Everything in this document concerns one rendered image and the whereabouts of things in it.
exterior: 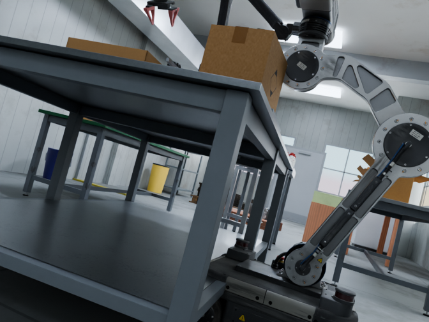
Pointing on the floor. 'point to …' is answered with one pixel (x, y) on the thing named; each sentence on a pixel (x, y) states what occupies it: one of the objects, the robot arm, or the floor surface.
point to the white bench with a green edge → (101, 133)
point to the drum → (158, 177)
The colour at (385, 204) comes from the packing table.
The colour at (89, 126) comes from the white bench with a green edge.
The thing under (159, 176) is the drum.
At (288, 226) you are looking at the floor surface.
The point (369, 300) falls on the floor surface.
